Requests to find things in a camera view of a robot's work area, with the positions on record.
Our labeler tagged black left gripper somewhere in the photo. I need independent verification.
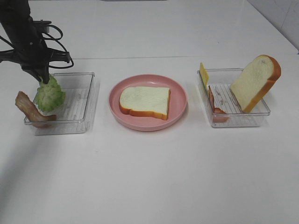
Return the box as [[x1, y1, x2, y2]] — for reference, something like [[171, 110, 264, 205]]
[[13, 39, 50, 84]]

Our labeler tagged green lettuce leaf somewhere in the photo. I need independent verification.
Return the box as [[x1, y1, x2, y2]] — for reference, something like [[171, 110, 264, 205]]
[[36, 75, 66, 112]]

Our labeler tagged bacon strip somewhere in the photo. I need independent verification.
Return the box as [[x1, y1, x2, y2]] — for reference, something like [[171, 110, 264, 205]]
[[15, 91, 57, 128], [208, 86, 229, 123]]

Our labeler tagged bread slice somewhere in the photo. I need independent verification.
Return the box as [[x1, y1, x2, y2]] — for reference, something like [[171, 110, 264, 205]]
[[230, 55, 281, 113], [119, 86, 171, 120]]

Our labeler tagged yellow cheese slice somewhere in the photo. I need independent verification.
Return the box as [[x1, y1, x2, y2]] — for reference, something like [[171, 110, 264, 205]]
[[199, 62, 209, 91]]

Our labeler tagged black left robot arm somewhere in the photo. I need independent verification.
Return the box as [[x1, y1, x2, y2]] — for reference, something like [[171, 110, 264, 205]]
[[0, 0, 50, 84]]

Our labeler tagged clear left plastic tray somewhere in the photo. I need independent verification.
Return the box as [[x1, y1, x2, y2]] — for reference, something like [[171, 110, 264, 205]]
[[24, 72, 100, 135]]

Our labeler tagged clear plastic tray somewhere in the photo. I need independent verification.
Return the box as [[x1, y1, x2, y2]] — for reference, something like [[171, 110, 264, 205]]
[[24, 72, 100, 135], [197, 68, 271, 128]]

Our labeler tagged pink round plate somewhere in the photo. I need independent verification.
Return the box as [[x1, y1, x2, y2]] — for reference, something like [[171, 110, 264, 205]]
[[109, 74, 187, 131]]

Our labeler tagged clear right plastic tray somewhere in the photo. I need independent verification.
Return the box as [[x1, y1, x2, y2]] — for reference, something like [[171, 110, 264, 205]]
[[197, 68, 271, 128]]

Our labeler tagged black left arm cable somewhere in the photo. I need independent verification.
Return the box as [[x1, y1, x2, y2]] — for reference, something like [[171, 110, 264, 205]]
[[0, 20, 74, 70]]

